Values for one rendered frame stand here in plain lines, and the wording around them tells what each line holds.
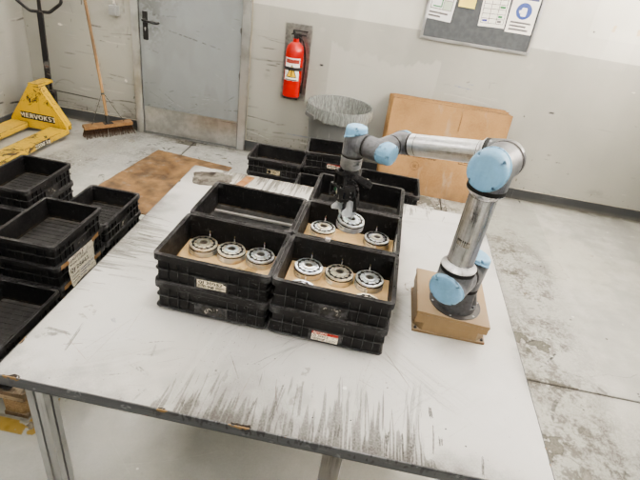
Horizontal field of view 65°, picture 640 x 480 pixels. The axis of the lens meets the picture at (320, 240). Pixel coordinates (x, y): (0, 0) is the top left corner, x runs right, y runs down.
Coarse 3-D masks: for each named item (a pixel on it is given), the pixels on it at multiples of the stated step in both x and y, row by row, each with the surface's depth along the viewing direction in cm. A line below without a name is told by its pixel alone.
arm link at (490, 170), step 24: (504, 144) 142; (480, 168) 139; (504, 168) 135; (480, 192) 142; (504, 192) 142; (480, 216) 147; (456, 240) 155; (480, 240) 152; (456, 264) 157; (432, 288) 163; (456, 288) 158
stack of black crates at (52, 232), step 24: (24, 216) 234; (48, 216) 252; (72, 216) 251; (96, 216) 243; (0, 240) 215; (24, 240) 233; (48, 240) 235; (72, 240) 229; (96, 240) 250; (0, 264) 224; (24, 264) 220; (48, 264) 219; (96, 264) 255; (72, 288) 235
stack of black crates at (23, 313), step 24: (0, 288) 227; (24, 288) 225; (48, 288) 224; (0, 312) 222; (24, 312) 224; (48, 312) 219; (0, 336) 210; (24, 336) 206; (0, 360) 194; (0, 384) 202
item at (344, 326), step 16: (272, 320) 167; (288, 320) 167; (304, 320) 166; (320, 320) 163; (336, 320) 162; (304, 336) 169; (352, 336) 165; (368, 336) 164; (384, 336) 162; (368, 352) 166
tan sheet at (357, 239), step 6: (306, 228) 208; (336, 234) 207; (342, 234) 208; (348, 234) 208; (354, 234) 209; (360, 234) 210; (336, 240) 203; (342, 240) 204; (348, 240) 204; (354, 240) 205; (360, 240) 206; (390, 240) 209; (390, 246) 205
